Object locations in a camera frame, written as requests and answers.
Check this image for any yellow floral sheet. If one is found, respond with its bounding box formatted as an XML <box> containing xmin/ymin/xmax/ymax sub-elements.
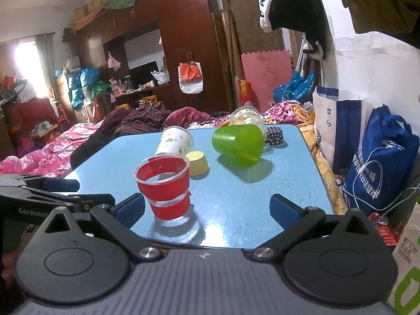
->
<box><xmin>299</xmin><ymin>124</ymin><xmax>349</xmax><ymax>216</ymax></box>

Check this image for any pink foam mat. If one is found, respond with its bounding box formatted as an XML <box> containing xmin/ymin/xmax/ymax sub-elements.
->
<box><xmin>241</xmin><ymin>50</ymin><xmax>293</xmax><ymax>113</ymax></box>

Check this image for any pink and white plastic bag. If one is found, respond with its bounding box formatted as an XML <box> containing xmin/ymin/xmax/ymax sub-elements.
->
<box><xmin>107</xmin><ymin>51</ymin><xmax>121</xmax><ymax>71</ymax></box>

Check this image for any dark plaid cloth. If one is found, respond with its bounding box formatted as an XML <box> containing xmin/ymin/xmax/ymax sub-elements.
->
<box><xmin>113</xmin><ymin>102</ymin><xmax>172</xmax><ymax>138</ymax></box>

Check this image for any pink floral blanket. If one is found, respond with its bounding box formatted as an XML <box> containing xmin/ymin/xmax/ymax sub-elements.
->
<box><xmin>0</xmin><ymin>118</ymin><xmax>110</xmax><ymax>178</ymax></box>

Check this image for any blue plastic bag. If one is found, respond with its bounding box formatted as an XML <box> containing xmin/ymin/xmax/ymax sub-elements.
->
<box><xmin>272</xmin><ymin>70</ymin><xmax>316</xmax><ymax>104</ymax></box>

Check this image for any white printed paper cup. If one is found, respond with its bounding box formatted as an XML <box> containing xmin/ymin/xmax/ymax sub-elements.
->
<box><xmin>154</xmin><ymin>126</ymin><xmax>194</xmax><ymax>158</ymax></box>

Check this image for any magenta cloth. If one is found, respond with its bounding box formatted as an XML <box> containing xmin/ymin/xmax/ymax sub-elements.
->
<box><xmin>165</xmin><ymin>106</ymin><xmax>231</xmax><ymax>129</ymax></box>

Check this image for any red and yellow package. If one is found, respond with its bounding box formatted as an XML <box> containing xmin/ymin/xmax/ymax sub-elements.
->
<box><xmin>238</xmin><ymin>79</ymin><xmax>254</xmax><ymax>107</ymax></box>

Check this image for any brown wooden board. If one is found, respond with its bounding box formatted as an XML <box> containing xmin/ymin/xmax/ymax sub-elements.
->
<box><xmin>219</xmin><ymin>0</ymin><xmax>285</xmax><ymax>112</ymax></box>

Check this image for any white cable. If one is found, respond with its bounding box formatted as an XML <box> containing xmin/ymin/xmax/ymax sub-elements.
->
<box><xmin>328</xmin><ymin>139</ymin><xmax>420</xmax><ymax>214</ymax></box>

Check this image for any olive cloth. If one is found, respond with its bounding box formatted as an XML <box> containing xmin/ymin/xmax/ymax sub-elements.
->
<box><xmin>341</xmin><ymin>0</ymin><xmax>420</xmax><ymax>40</ymax></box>

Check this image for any clear baby bottle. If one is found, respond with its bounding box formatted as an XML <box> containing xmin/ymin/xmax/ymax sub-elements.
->
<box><xmin>229</xmin><ymin>102</ymin><xmax>265</xmax><ymax>127</ymax></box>

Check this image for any blue fabric tote bag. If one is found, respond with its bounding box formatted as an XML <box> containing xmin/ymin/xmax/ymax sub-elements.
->
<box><xmin>344</xmin><ymin>104</ymin><xmax>420</xmax><ymax>217</ymax></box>

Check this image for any black cloth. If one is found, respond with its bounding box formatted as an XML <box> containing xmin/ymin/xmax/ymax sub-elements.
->
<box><xmin>70</xmin><ymin>108</ymin><xmax>132</xmax><ymax>169</ymax></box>

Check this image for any dark wooden wardrobe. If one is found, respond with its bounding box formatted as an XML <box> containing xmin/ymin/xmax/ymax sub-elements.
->
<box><xmin>74</xmin><ymin>0</ymin><xmax>231</xmax><ymax>113</ymax></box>

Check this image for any white and green bag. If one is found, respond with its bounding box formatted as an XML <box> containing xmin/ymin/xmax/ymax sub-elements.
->
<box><xmin>386</xmin><ymin>197</ymin><xmax>420</xmax><ymax>315</ymax></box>

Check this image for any pile of blue bags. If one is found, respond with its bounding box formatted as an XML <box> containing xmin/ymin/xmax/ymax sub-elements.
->
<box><xmin>66</xmin><ymin>67</ymin><xmax>101</xmax><ymax>109</ymax></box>

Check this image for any red box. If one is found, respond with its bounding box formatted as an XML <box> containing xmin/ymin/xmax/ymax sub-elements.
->
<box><xmin>367</xmin><ymin>212</ymin><xmax>403</xmax><ymax>247</ymax></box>

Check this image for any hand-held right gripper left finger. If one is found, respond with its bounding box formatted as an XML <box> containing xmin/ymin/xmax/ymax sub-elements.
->
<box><xmin>39</xmin><ymin>193</ymin><xmax>165</xmax><ymax>264</ymax></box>

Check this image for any red clear plastic cup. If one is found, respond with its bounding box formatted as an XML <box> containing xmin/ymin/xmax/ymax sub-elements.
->
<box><xmin>134</xmin><ymin>156</ymin><xmax>191</xmax><ymax>221</ymax></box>

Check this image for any black monitor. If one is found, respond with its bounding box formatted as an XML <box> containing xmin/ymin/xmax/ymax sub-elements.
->
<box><xmin>129</xmin><ymin>61</ymin><xmax>160</xmax><ymax>86</ymax></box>

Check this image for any green plastic cup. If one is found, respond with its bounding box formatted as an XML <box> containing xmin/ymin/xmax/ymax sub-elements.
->
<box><xmin>212</xmin><ymin>124</ymin><xmax>266</xmax><ymax>167</ymax></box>

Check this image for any black dotted cupcake cup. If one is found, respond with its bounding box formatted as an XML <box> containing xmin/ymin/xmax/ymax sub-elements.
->
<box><xmin>264</xmin><ymin>125</ymin><xmax>285</xmax><ymax>147</ymax></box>

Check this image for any black and white jacket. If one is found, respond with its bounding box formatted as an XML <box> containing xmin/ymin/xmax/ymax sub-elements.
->
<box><xmin>256</xmin><ymin>0</ymin><xmax>333</xmax><ymax>61</ymax></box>

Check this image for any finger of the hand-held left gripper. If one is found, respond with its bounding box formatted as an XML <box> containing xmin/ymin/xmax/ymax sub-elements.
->
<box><xmin>0</xmin><ymin>186</ymin><xmax>116</xmax><ymax>214</ymax></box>
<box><xmin>0</xmin><ymin>174</ymin><xmax>81</xmax><ymax>193</ymax></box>

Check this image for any yellow cupcake cup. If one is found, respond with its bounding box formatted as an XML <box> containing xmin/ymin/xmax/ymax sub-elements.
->
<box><xmin>185</xmin><ymin>151</ymin><xmax>211</xmax><ymax>176</ymax></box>

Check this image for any orange and white bag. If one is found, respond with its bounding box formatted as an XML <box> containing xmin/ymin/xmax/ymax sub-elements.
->
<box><xmin>178</xmin><ymin>62</ymin><xmax>204</xmax><ymax>94</ymax></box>

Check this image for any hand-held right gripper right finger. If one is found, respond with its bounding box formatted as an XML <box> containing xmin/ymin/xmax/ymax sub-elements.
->
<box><xmin>251</xmin><ymin>193</ymin><xmax>381</xmax><ymax>264</ymax></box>

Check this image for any white and blue paper bag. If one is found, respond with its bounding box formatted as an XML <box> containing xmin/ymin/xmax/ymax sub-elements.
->
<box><xmin>312</xmin><ymin>86</ymin><xmax>369</xmax><ymax>175</ymax></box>

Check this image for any grey curtain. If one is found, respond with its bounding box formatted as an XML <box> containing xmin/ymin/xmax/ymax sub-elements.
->
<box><xmin>35</xmin><ymin>34</ymin><xmax>57</xmax><ymax>99</ymax></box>

